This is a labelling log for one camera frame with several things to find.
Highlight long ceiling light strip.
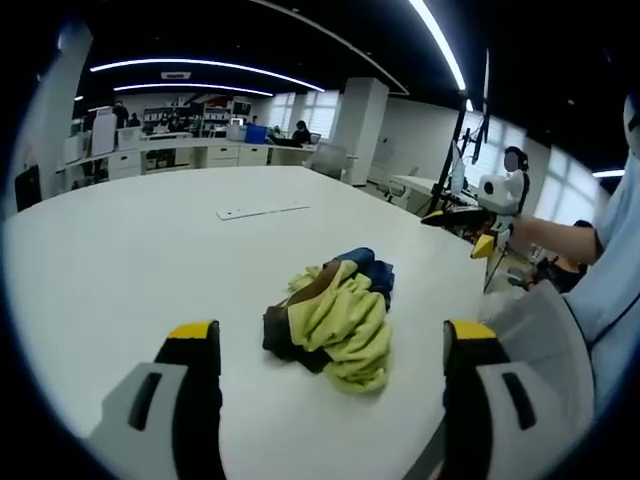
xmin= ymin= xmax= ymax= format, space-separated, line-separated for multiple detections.
xmin=407 ymin=0 xmax=475 ymax=112
xmin=89 ymin=57 xmax=327 ymax=94
xmin=112 ymin=82 xmax=275 ymax=98

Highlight storage shelves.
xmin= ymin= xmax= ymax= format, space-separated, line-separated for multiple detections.
xmin=141 ymin=95 xmax=264 ymax=135

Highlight white office desk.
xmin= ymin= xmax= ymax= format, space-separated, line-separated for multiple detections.
xmin=391 ymin=173 xmax=454 ymax=214

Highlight long white counter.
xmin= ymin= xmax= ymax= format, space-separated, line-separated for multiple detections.
xmin=62 ymin=135 xmax=317 ymax=182

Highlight white ruler strip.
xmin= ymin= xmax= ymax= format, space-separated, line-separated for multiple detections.
xmin=216 ymin=203 xmax=312 ymax=221

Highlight yellow and blue garment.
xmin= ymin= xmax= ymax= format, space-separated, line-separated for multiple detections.
xmin=262 ymin=246 xmax=396 ymax=394

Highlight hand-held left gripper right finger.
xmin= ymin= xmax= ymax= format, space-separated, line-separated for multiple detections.
xmin=442 ymin=279 xmax=596 ymax=480

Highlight person in light shirt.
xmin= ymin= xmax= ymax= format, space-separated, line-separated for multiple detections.
xmin=563 ymin=94 xmax=640 ymax=416

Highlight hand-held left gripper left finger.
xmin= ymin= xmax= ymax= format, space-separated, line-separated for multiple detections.
xmin=88 ymin=318 xmax=224 ymax=480

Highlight black monitor stand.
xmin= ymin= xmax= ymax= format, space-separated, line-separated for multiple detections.
xmin=430 ymin=48 xmax=492 ymax=217

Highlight white board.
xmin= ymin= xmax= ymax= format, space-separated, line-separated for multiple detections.
xmin=91 ymin=108 xmax=119 ymax=157

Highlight black chair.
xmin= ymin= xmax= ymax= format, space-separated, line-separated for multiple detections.
xmin=13 ymin=165 xmax=42 ymax=212

